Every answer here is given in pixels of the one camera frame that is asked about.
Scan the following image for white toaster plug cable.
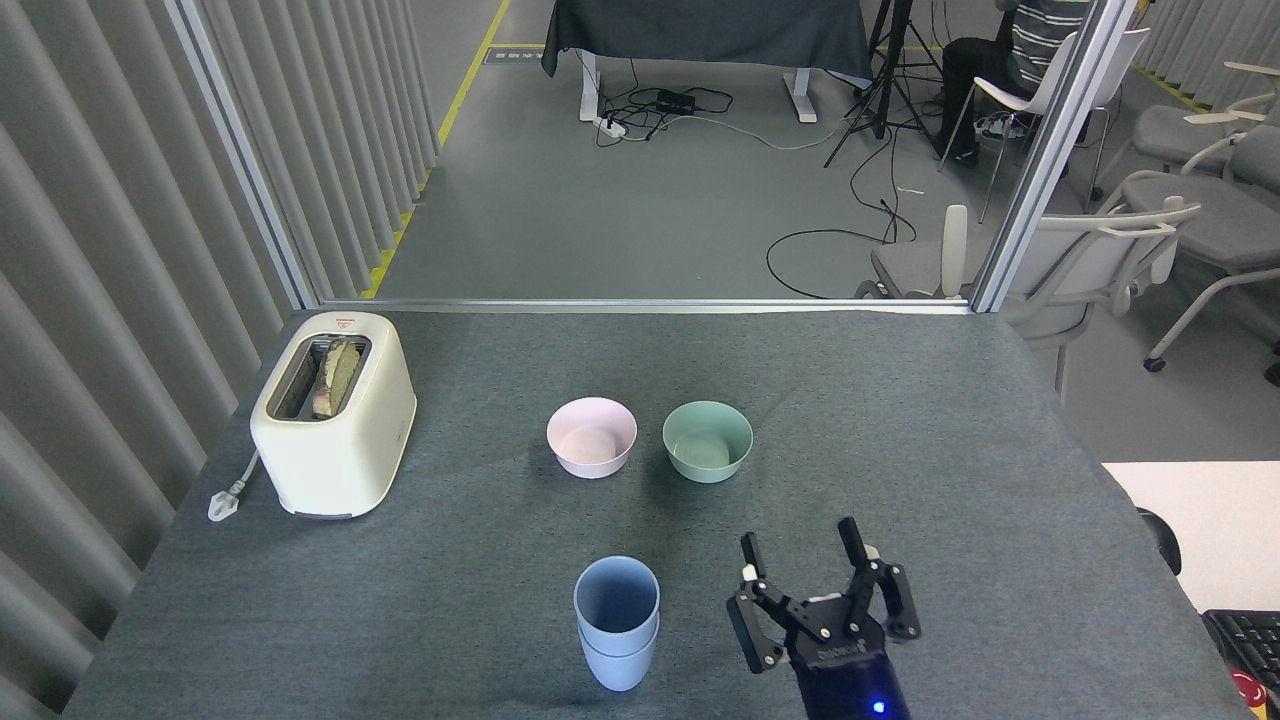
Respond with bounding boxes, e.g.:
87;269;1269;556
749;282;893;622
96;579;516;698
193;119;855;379
207;450;263;523

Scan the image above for dark grey table cloth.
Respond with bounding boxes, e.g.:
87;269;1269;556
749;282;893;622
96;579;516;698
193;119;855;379
541;0;876;87

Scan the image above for black floor cable loop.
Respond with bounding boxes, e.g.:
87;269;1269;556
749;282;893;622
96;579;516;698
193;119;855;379
765;198;917;300

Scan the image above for pink bowl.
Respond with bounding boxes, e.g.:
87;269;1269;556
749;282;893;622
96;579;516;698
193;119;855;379
546;397;639;480

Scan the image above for silver aluminium post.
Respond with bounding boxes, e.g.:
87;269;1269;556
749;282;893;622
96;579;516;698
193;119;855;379
163;0;323;309
968;0;1141;315

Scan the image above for cream white toaster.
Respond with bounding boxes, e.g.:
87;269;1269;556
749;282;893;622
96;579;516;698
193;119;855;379
250;311;418;520

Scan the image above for white plastic chair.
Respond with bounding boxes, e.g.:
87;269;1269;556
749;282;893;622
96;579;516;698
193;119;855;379
938;28;1151;227

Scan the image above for toasted bread slice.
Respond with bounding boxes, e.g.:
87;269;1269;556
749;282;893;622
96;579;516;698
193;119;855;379
311;338;363;420

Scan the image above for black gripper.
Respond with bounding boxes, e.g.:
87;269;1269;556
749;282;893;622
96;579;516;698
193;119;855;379
726;516;922;720

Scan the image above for silver aluminium rail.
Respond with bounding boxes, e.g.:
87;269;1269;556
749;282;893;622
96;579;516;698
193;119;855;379
318;298;973;316

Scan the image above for white desk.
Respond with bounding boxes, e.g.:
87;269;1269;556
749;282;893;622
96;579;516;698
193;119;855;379
1100;460;1280;614

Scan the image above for green bowl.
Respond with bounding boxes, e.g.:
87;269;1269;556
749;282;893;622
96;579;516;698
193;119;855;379
661;401;754;485

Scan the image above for grey office chair white frame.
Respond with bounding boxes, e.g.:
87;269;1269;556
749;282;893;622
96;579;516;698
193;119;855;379
1133;62;1280;173
1118;125;1280;374
855;195;1201;351

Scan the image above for black round object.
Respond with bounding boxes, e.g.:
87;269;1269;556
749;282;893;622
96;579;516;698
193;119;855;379
1137;507;1184;576

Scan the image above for grey felt table cover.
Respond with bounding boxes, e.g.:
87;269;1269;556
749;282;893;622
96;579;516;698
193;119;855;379
60;310;1256;720

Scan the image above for seated person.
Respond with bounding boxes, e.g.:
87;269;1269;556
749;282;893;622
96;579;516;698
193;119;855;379
937;0;1093;166

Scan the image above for blue plastic cup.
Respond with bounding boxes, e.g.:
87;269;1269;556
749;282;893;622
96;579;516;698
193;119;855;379
573;556;661;641
579;610;660;693

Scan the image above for black tripod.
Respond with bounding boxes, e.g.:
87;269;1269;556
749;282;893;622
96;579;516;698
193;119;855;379
823;0;947;169

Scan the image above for black keyboard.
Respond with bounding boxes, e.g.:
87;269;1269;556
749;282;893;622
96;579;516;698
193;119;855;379
1202;608;1280;701

